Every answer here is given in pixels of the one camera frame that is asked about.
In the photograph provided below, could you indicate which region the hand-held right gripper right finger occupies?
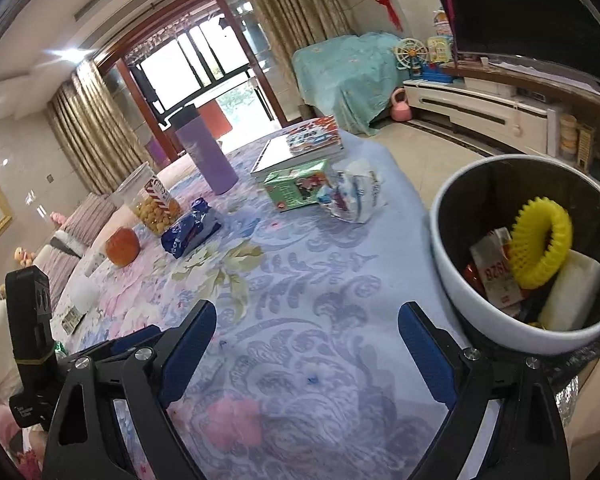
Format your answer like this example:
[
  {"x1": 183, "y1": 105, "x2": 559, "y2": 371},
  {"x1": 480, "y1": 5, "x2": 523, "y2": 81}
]
[{"x1": 397, "y1": 301, "x2": 573, "y2": 480}]

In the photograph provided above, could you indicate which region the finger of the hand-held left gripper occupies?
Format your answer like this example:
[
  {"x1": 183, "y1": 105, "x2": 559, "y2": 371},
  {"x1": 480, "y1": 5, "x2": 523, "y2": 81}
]
[{"x1": 55, "y1": 324, "x2": 163, "y2": 362}]

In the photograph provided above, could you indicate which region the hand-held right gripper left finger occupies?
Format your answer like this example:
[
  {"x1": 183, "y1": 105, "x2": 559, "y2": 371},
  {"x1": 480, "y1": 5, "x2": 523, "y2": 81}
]
[{"x1": 42, "y1": 299, "x2": 218, "y2": 480}]

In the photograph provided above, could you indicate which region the white round waste bin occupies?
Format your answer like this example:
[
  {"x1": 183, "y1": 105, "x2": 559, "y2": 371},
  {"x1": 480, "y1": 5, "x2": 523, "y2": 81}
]
[{"x1": 428, "y1": 154, "x2": 600, "y2": 358}]

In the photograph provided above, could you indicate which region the white soap bar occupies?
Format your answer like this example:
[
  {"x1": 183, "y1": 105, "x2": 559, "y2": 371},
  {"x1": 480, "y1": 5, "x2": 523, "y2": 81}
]
[{"x1": 537, "y1": 250, "x2": 600, "y2": 332}]

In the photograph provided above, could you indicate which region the yellow spiky ring toy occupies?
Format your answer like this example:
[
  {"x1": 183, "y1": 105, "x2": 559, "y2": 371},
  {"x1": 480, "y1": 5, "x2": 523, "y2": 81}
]
[{"x1": 509, "y1": 199, "x2": 573, "y2": 290}]

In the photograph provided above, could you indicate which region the white round cup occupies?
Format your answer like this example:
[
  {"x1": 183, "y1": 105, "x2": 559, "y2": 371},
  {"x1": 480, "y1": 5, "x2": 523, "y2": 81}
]
[{"x1": 65, "y1": 275, "x2": 101, "y2": 318}]

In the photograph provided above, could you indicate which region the orange round fruit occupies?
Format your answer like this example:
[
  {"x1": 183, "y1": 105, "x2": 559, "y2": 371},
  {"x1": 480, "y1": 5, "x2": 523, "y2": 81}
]
[{"x1": 105, "y1": 227, "x2": 142, "y2": 267}]

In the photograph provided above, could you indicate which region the striped sofa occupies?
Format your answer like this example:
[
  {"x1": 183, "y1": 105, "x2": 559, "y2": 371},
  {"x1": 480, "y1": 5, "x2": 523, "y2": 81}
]
[{"x1": 30, "y1": 192, "x2": 126, "y2": 301}]

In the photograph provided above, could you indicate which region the red white paper wrapper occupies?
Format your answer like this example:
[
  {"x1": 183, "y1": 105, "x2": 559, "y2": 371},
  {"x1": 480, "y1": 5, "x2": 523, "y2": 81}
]
[{"x1": 462, "y1": 227, "x2": 528, "y2": 318}]

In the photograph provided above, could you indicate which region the blue snack packet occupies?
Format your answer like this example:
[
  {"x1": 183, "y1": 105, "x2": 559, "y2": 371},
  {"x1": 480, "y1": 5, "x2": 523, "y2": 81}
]
[{"x1": 160, "y1": 197, "x2": 222, "y2": 260}]

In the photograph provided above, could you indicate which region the pink cloth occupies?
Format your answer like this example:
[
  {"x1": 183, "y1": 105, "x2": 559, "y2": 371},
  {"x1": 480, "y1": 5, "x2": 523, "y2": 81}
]
[{"x1": 0, "y1": 402, "x2": 48, "y2": 480}]

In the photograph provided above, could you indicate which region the clear jar of snack balls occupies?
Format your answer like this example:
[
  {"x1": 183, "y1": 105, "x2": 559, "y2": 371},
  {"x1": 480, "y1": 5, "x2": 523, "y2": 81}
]
[{"x1": 117, "y1": 161, "x2": 183, "y2": 237}]

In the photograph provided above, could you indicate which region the silver foil sheet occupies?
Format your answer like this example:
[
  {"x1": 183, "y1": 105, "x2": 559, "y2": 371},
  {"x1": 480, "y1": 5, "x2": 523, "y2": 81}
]
[{"x1": 547, "y1": 325, "x2": 600, "y2": 411}]

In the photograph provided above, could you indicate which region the green carton box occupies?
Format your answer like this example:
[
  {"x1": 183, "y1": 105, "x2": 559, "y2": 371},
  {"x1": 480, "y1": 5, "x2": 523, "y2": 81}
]
[{"x1": 263, "y1": 159, "x2": 333, "y2": 213}]

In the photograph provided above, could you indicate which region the purple drink bottle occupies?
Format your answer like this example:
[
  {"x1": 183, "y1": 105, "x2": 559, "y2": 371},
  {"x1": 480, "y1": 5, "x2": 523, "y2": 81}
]
[{"x1": 167, "y1": 104, "x2": 240, "y2": 196}]

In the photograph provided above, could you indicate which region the beige patterned curtain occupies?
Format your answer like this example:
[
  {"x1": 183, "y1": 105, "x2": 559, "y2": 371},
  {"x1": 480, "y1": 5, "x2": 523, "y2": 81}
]
[
  {"x1": 45, "y1": 60, "x2": 156, "y2": 196},
  {"x1": 235, "y1": 0, "x2": 356, "y2": 126}
]

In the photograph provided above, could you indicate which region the white flat book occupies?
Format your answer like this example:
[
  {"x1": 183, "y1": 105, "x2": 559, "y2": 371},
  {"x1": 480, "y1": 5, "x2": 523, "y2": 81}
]
[{"x1": 250, "y1": 137, "x2": 301, "y2": 184}]

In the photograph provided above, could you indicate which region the red box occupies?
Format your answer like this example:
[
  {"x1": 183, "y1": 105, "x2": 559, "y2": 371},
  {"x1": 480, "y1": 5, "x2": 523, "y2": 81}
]
[{"x1": 200, "y1": 100, "x2": 228, "y2": 136}]

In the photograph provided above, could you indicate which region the pink toy kettlebell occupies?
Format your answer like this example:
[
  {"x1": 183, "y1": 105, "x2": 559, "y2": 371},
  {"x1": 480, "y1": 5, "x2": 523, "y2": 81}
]
[{"x1": 391, "y1": 87, "x2": 414, "y2": 122}]

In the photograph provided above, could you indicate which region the white television cabinet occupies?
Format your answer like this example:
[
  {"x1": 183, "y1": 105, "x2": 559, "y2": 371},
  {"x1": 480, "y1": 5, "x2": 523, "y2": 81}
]
[{"x1": 402, "y1": 60, "x2": 600, "y2": 191}]

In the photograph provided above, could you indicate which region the white upright box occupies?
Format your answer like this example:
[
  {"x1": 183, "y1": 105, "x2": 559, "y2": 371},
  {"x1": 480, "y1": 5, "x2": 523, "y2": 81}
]
[{"x1": 546, "y1": 105, "x2": 563, "y2": 156}]

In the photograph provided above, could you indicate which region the wooden slatted toy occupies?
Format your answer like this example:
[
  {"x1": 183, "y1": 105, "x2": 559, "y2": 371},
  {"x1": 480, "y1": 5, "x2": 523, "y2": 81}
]
[{"x1": 576, "y1": 125, "x2": 595, "y2": 171}]

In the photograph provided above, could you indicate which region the stack of round tubs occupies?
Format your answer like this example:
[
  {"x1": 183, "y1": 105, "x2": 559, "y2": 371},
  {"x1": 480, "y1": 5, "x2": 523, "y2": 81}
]
[{"x1": 559, "y1": 114, "x2": 578, "y2": 158}]

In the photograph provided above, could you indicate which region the blue toy set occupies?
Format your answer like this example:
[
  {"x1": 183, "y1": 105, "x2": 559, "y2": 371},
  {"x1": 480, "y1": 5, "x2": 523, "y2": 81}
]
[{"x1": 422, "y1": 62, "x2": 453, "y2": 83}]

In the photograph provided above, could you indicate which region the teal covered armchair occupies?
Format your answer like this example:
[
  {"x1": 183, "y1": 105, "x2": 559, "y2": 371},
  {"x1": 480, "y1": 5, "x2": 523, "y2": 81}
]
[{"x1": 292, "y1": 32, "x2": 411, "y2": 136}]

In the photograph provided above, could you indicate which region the sliding glass door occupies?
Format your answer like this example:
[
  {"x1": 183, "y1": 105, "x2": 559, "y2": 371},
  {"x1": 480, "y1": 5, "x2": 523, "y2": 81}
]
[{"x1": 97, "y1": 0, "x2": 291, "y2": 161}]

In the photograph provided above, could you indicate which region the ferris wheel toy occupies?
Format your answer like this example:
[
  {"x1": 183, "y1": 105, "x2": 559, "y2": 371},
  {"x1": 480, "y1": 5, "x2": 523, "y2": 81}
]
[{"x1": 394, "y1": 39, "x2": 429, "y2": 81}]

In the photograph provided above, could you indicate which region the colourful toy house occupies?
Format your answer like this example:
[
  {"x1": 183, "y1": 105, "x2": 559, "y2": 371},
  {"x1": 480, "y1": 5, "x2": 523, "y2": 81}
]
[{"x1": 426, "y1": 35, "x2": 455, "y2": 63}]

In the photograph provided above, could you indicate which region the black flat television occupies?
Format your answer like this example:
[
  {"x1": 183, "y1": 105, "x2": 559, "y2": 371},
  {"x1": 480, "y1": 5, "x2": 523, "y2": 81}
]
[{"x1": 422, "y1": 0, "x2": 600, "y2": 93}]

